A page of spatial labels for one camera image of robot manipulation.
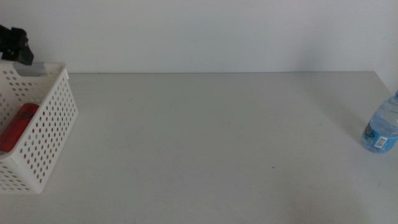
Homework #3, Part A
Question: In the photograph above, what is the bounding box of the white perforated plastic basket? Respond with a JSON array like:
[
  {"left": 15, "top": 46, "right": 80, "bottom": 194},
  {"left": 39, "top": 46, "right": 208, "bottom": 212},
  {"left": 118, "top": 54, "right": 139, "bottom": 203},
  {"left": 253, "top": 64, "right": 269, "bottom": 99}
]
[{"left": 0, "top": 60, "right": 78, "bottom": 195}]

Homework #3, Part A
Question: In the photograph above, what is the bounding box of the red drink can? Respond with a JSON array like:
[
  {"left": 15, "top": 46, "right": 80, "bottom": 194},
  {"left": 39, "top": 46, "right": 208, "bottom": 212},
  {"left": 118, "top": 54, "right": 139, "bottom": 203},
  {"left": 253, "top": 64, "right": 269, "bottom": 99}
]
[{"left": 0, "top": 103, "right": 40, "bottom": 153}]

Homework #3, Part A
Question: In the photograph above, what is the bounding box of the clear water bottle blue label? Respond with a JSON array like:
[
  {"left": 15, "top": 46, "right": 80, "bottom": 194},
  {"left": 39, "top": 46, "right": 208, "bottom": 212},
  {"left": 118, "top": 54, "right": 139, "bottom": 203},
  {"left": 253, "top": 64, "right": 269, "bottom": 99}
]
[{"left": 361, "top": 90, "right": 398, "bottom": 154}]

